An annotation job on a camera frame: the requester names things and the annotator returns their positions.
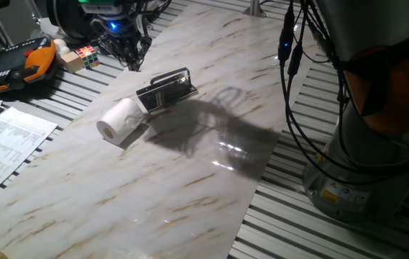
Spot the aluminium frame post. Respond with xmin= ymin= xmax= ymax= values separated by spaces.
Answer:
xmin=242 ymin=0 xmax=267 ymax=19

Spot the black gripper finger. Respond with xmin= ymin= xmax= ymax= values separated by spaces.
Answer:
xmin=103 ymin=40 xmax=135 ymax=72
xmin=133 ymin=35 xmax=153 ymax=72

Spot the small white figurine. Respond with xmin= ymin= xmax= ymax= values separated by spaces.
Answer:
xmin=52 ymin=37 xmax=72 ymax=58

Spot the printed paper sheet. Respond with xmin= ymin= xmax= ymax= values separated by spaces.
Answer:
xmin=0 ymin=106 xmax=59 ymax=204

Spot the colourful puzzle cube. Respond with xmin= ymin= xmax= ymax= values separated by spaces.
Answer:
xmin=75 ymin=44 xmax=102 ymax=71

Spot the black cable with plug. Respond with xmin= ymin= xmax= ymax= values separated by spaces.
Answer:
xmin=282 ymin=0 xmax=409 ymax=179
xmin=277 ymin=0 xmax=388 ymax=186

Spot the large black filament spool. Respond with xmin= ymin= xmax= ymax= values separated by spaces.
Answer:
xmin=45 ymin=0 xmax=101 ymax=42

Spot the black and orange teach pendant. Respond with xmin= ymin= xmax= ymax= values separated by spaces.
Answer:
xmin=0 ymin=36 xmax=58 ymax=96

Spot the white toilet paper roll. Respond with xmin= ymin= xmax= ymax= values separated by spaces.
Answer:
xmin=96 ymin=97 xmax=147 ymax=147

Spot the plain wooden cube block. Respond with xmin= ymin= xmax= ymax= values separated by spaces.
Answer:
xmin=60 ymin=50 xmax=86 ymax=75

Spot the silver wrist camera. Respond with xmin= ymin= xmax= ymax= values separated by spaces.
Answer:
xmin=80 ymin=4 xmax=121 ymax=16

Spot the marble pattern board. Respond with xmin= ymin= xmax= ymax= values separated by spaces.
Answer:
xmin=0 ymin=2 xmax=320 ymax=259

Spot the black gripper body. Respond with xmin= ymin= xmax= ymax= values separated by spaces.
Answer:
xmin=97 ymin=14 xmax=143 ymax=52

